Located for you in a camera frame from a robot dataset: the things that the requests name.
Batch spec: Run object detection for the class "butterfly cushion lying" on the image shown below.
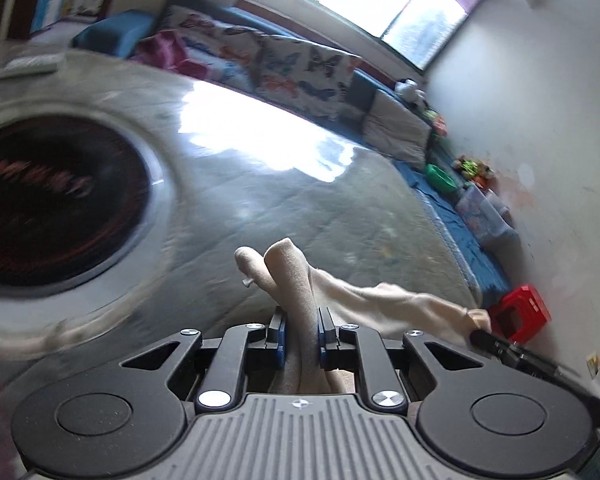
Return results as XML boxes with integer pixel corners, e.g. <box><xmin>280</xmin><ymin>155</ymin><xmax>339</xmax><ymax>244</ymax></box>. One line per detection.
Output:
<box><xmin>159</xmin><ymin>6</ymin><xmax>265</xmax><ymax>93</ymax></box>

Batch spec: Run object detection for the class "black induction cooktop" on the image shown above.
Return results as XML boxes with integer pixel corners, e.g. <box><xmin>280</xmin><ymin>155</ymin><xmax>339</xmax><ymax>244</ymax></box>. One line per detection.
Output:
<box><xmin>0</xmin><ymin>114</ymin><xmax>154</xmax><ymax>295</ymax></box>

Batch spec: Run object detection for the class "pink cloth on sofa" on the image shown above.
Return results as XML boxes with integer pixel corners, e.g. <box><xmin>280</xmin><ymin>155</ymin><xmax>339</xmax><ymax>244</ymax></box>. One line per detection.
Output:
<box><xmin>130</xmin><ymin>29</ymin><xmax>209</xmax><ymax>79</ymax></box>

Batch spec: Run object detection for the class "panda plush toy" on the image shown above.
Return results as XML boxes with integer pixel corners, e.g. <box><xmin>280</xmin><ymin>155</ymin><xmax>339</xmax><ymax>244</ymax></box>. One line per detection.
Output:
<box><xmin>393</xmin><ymin>79</ymin><xmax>426</xmax><ymax>107</ymax></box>

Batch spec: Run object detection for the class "cream sweater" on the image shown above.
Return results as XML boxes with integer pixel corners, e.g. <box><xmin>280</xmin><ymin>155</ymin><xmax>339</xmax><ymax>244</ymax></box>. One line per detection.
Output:
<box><xmin>234</xmin><ymin>238</ymin><xmax>491</xmax><ymax>394</ymax></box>

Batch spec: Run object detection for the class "white remote control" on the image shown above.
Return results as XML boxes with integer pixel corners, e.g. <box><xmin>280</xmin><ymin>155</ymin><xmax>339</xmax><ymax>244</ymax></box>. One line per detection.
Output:
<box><xmin>0</xmin><ymin>53</ymin><xmax>66</xmax><ymax>80</ymax></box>

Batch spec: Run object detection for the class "blue corner sofa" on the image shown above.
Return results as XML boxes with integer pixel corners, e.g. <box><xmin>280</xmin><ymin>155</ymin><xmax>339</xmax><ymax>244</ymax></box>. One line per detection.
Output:
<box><xmin>71</xmin><ymin>0</ymin><xmax>513</xmax><ymax>307</ymax></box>

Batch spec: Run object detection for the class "clear plastic storage box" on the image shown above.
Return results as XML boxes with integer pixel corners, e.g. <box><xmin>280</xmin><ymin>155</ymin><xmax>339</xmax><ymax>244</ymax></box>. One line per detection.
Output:
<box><xmin>455</xmin><ymin>185</ymin><xmax>518</xmax><ymax>249</ymax></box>

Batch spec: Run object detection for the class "grey cushion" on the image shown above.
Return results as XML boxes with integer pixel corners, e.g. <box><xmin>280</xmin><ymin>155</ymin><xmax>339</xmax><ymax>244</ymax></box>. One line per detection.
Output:
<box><xmin>362</xmin><ymin>90</ymin><xmax>431</xmax><ymax>172</ymax></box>

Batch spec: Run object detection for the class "butterfly cushion upright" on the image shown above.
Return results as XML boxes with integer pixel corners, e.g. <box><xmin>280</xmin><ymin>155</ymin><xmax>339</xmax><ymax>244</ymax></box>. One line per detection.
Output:
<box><xmin>256</xmin><ymin>35</ymin><xmax>361</xmax><ymax>122</ymax></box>

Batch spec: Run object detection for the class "stuffed toys pile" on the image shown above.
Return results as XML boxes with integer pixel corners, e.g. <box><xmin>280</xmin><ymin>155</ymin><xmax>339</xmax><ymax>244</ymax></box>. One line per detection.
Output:
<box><xmin>451</xmin><ymin>156</ymin><xmax>495</xmax><ymax>190</ymax></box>

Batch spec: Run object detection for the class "green plastic bowl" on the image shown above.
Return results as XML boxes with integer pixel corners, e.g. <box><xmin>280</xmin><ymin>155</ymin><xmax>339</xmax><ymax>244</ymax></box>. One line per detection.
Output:
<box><xmin>425</xmin><ymin>164</ymin><xmax>458</xmax><ymax>195</ymax></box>

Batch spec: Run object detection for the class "red plastic stool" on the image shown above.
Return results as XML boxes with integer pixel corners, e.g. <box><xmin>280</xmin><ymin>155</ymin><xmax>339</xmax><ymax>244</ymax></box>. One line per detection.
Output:
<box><xmin>488</xmin><ymin>285</ymin><xmax>552</xmax><ymax>344</ymax></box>

